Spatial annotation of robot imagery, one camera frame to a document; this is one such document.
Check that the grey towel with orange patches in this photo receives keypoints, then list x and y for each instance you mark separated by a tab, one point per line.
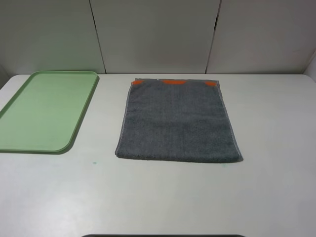
183	120

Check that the green plastic tray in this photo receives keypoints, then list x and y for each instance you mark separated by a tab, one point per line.
46	112

